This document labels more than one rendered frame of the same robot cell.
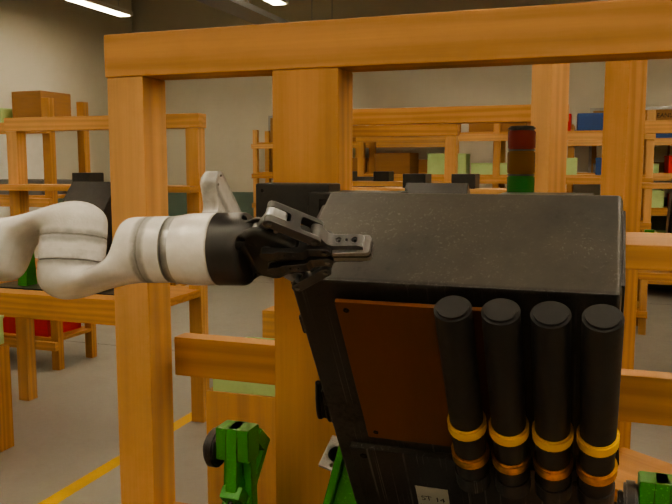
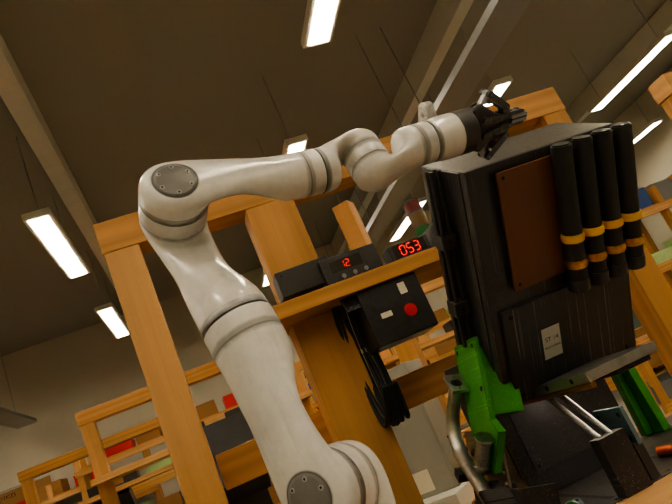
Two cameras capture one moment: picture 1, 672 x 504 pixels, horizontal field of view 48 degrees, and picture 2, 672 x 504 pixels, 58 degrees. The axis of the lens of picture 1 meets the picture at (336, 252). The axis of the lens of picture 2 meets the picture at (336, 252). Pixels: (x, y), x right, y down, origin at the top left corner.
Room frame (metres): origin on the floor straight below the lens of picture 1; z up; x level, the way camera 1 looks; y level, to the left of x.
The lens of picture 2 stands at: (0.15, 0.90, 1.21)
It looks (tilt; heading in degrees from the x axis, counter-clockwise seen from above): 15 degrees up; 324
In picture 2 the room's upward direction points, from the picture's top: 24 degrees counter-clockwise
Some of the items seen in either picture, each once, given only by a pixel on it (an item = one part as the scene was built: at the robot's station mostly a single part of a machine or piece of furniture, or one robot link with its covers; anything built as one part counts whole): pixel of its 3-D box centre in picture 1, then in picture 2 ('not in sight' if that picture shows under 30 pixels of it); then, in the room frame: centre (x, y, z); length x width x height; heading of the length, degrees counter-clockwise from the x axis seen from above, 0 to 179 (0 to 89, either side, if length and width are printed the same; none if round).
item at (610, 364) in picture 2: not in sight; (568, 380); (1.04, -0.17, 1.11); 0.39 x 0.16 x 0.03; 161
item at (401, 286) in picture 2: not in sight; (392, 313); (1.40, -0.09, 1.42); 0.17 x 0.12 x 0.15; 71
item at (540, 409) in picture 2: not in sight; (536, 407); (1.26, -0.28, 1.07); 0.30 x 0.18 x 0.34; 71
